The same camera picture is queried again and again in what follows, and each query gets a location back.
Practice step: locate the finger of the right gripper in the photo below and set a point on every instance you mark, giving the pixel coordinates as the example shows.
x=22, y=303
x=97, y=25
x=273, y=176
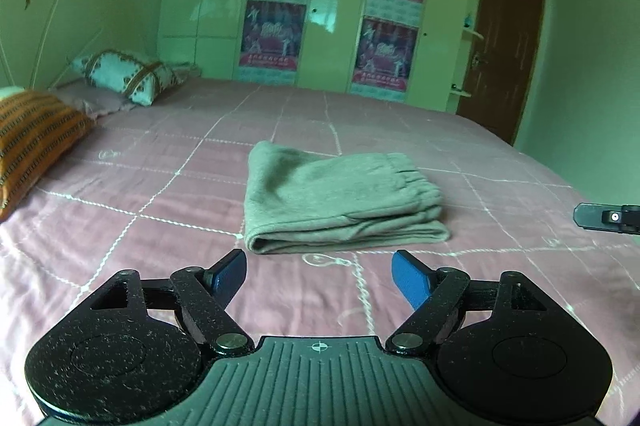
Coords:
x=607, y=217

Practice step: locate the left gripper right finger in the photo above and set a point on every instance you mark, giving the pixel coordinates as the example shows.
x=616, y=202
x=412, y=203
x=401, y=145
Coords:
x=441, y=298

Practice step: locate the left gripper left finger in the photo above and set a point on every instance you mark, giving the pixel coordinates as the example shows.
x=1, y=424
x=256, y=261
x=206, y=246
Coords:
x=198, y=297

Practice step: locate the pink quilted bedspread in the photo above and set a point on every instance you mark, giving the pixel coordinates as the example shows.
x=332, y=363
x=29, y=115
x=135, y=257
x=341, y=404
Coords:
x=159, y=188

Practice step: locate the brown wooden door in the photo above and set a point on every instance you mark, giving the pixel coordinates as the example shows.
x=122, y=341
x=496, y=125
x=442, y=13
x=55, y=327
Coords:
x=501, y=64

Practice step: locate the pink pillow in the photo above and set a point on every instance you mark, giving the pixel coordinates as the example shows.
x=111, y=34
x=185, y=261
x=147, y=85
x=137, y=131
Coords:
x=94, y=101

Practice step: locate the white patterned pillow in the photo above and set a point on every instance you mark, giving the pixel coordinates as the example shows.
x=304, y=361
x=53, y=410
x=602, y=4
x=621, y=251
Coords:
x=138, y=78

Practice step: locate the orange striped pillow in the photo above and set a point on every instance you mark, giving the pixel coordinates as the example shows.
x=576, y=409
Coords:
x=37, y=129

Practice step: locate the lower right poster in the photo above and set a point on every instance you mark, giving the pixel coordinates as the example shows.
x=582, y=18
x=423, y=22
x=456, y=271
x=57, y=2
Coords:
x=384, y=58

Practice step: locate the lower left poster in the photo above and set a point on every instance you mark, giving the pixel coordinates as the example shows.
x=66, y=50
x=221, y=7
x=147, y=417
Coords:
x=272, y=35

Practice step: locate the white corner shelves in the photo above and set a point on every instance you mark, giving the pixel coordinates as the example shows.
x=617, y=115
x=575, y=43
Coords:
x=470, y=36

